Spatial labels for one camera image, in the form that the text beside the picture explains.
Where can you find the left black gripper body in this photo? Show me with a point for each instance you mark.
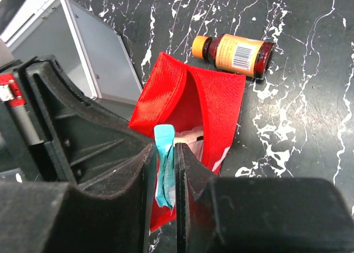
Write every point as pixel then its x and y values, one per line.
pixel 23 156

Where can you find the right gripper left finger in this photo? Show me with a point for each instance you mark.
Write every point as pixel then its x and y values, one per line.
pixel 110 213

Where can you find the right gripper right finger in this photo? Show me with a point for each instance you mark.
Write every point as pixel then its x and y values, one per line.
pixel 228 214

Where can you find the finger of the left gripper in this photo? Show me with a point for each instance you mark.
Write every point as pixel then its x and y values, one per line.
pixel 81 138

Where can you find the teal bandage packet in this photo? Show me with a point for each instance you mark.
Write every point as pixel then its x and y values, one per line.
pixel 165 189

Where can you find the white gauze packet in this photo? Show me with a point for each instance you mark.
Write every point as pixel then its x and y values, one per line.
pixel 194 139

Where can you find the red first aid pouch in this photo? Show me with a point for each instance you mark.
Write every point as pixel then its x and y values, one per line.
pixel 188 97

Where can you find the amber medicine bottle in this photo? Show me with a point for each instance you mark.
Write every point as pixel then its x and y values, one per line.
pixel 235 54

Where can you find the grey open case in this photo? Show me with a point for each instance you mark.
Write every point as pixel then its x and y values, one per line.
pixel 90 52

